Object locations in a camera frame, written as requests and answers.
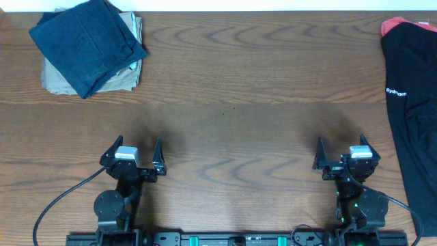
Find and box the red t-shirt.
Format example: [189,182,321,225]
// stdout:
[380,16,437,37]

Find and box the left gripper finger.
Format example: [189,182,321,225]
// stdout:
[100,135,123,166]
[152,137,167,171]

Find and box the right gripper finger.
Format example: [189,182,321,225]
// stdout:
[360,133,381,161]
[312,137,328,169]

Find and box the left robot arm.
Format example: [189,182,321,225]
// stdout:
[94,135,167,245]

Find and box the folded navy blue garment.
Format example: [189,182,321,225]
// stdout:
[29,0,147,99]

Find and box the black t-shirt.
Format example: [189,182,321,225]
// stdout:
[381,22,436,237]

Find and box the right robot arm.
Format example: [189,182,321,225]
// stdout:
[312,135,388,245]

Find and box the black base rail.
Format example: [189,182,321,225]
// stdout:
[66,231,409,246]

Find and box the folded khaki garment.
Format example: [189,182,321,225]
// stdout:
[40,12,142,95]

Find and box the folded light blue garment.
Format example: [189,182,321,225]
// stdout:
[128,12,143,71]

